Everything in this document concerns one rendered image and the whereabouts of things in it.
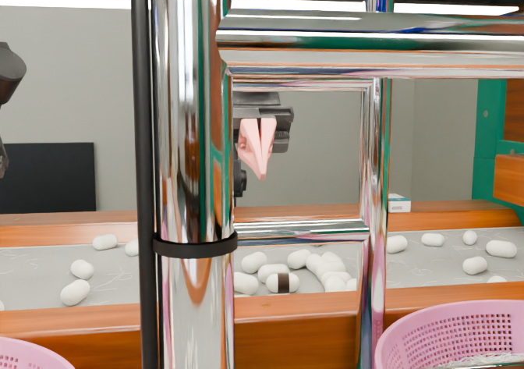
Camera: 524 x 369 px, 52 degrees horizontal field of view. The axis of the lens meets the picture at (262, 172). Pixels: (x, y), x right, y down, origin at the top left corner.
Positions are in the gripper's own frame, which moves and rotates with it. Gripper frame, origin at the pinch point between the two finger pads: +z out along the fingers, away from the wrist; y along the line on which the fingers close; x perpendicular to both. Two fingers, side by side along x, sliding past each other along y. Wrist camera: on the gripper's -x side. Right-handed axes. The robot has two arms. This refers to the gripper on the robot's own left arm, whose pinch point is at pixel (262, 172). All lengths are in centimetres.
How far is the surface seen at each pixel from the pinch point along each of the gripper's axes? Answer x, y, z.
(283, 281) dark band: -1.9, 0.0, 17.0
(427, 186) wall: 146, 115, -118
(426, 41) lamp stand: -42, -3, 32
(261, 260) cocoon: 3.3, -1.0, 11.1
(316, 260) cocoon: 1.2, 5.0, 12.8
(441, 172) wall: 131, 115, -114
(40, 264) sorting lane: 9.5, -27.8, 6.3
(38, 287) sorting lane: 3.6, -26.0, 13.0
